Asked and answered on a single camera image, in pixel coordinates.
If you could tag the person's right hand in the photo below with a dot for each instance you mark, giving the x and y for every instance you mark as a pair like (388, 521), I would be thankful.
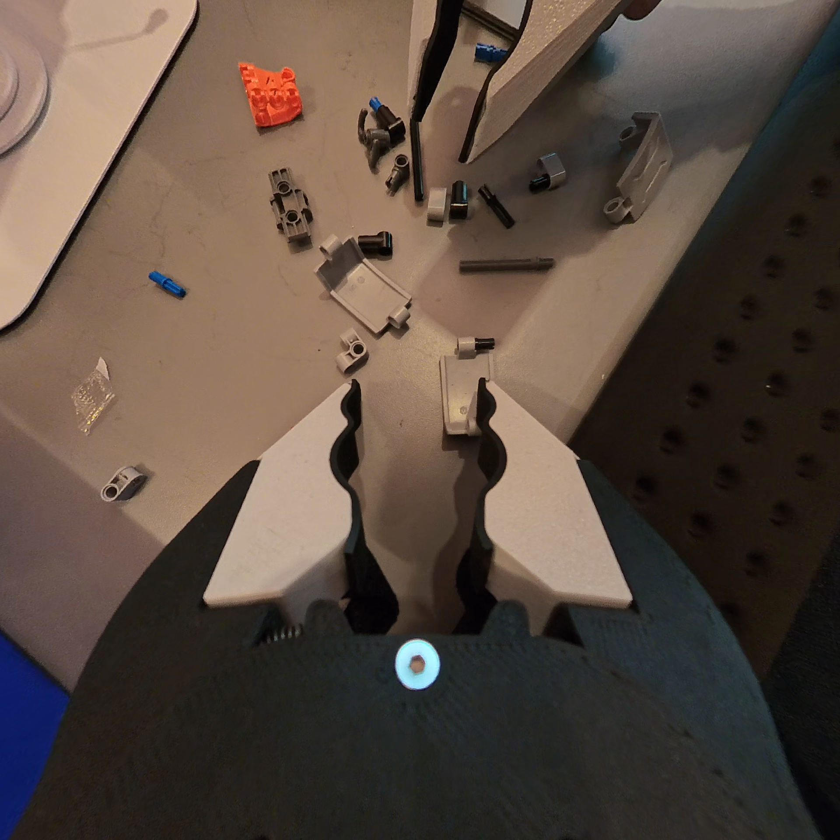
(642, 8)

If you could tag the small grey liftarm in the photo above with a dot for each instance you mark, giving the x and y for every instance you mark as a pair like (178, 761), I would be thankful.
(123, 484)

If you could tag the orange wedge brick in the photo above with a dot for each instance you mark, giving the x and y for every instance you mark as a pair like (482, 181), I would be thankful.
(269, 95)

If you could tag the clear plastic scrap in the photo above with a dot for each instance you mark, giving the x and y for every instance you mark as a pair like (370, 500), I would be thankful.
(93, 397)

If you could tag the grey double connector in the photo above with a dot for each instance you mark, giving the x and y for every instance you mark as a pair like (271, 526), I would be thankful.
(352, 351)

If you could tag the grey H-shaped connector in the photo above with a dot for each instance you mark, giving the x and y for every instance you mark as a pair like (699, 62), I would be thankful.
(290, 207)

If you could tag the dark grey axle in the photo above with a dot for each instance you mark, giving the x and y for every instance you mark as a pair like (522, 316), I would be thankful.
(505, 265)

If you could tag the blue plastic bin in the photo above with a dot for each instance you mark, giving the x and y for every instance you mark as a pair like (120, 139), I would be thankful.
(26, 722)

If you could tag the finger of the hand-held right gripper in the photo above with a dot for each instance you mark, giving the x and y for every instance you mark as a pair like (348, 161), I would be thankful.
(551, 52)
(423, 52)

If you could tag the small white block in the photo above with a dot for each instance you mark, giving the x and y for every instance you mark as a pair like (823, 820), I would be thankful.
(438, 205)

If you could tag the small black pin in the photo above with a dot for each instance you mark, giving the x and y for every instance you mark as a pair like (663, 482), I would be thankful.
(497, 205)

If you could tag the white book stand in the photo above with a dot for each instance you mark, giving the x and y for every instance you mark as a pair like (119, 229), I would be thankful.
(85, 131)

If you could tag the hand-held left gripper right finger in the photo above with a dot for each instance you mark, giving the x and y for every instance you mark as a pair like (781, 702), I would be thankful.
(558, 525)

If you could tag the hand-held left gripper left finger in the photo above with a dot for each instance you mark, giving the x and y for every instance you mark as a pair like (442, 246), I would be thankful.
(282, 525)

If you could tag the small grey pin connector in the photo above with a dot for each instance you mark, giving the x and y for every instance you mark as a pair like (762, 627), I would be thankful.
(397, 172)

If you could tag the grey grooved curved panel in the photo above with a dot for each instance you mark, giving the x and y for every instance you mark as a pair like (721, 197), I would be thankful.
(643, 164)

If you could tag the blue long pin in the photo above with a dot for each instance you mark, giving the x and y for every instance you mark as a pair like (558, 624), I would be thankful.
(491, 52)
(167, 284)

